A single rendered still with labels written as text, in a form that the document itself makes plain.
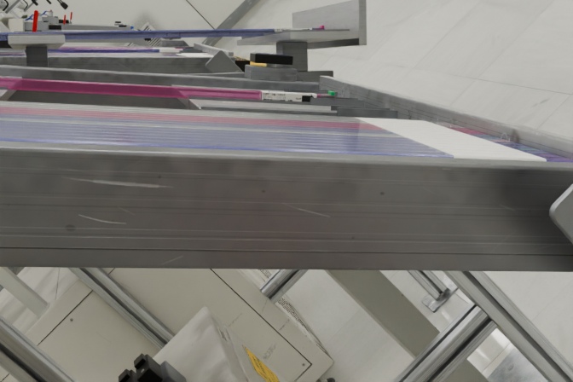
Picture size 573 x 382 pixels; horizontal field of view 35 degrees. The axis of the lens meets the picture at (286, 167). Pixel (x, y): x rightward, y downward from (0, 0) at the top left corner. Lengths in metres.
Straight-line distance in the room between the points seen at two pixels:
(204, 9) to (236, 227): 8.15
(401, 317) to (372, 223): 1.02
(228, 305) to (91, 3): 6.68
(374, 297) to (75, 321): 0.77
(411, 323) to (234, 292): 0.61
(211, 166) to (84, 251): 0.08
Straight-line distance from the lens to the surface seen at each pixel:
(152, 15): 8.58
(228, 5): 8.65
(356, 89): 1.02
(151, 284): 2.00
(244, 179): 0.48
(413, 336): 1.54
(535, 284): 1.93
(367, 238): 0.50
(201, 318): 1.20
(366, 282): 1.48
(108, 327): 2.03
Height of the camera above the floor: 0.99
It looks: 15 degrees down
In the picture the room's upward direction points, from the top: 45 degrees counter-clockwise
